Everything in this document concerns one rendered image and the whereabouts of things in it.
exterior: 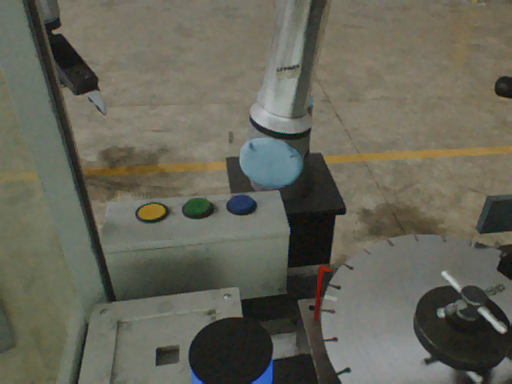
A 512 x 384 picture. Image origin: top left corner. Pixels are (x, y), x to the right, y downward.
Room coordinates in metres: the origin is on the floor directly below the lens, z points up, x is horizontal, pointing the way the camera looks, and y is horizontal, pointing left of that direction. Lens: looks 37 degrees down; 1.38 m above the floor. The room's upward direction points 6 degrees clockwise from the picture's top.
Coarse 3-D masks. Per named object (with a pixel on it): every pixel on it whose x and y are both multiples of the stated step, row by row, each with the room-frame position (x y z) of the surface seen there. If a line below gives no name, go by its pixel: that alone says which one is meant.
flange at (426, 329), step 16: (448, 288) 0.42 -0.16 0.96; (432, 304) 0.39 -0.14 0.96; (448, 304) 0.38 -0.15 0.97; (496, 304) 0.40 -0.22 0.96; (416, 320) 0.37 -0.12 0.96; (432, 320) 0.37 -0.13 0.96; (448, 320) 0.36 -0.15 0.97; (464, 320) 0.36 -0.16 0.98; (480, 320) 0.36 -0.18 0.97; (432, 336) 0.34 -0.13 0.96; (448, 336) 0.35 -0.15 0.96; (464, 336) 0.35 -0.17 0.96; (480, 336) 0.35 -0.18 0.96; (496, 336) 0.35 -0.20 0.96; (448, 352) 0.33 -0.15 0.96; (464, 352) 0.33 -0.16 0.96; (480, 352) 0.33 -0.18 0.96; (496, 352) 0.33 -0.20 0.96
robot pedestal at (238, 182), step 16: (320, 160) 1.04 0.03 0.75; (240, 176) 0.93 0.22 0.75; (320, 176) 0.97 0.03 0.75; (240, 192) 0.87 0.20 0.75; (320, 192) 0.90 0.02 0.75; (336, 192) 0.91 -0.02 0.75; (288, 208) 0.83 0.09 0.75; (304, 208) 0.83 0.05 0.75; (320, 208) 0.84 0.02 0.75; (336, 208) 0.85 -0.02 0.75; (304, 224) 0.84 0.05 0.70; (320, 224) 0.85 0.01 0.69; (304, 240) 0.84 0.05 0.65; (320, 240) 0.85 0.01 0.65; (288, 256) 0.83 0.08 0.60; (304, 256) 0.84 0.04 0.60; (320, 256) 0.85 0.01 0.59
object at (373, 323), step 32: (352, 256) 0.47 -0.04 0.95; (384, 256) 0.48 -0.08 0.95; (416, 256) 0.48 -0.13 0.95; (448, 256) 0.49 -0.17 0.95; (480, 256) 0.50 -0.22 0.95; (352, 288) 0.41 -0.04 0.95; (384, 288) 0.42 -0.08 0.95; (416, 288) 0.42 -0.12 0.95; (352, 320) 0.36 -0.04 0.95; (384, 320) 0.37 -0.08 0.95; (352, 352) 0.32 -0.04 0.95; (384, 352) 0.32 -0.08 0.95; (416, 352) 0.33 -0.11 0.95
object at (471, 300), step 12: (444, 276) 0.40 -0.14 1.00; (456, 288) 0.39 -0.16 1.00; (468, 288) 0.38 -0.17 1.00; (480, 288) 0.38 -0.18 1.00; (492, 288) 0.39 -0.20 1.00; (504, 288) 0.39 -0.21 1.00; (468, 300) 0.36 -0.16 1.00; (480, 300) 0.36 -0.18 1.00; (444, 312) 0.34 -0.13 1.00; (468, 312) 0.36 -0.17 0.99; (480, 312) 0.35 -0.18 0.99; (492, 324) 0.34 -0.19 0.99
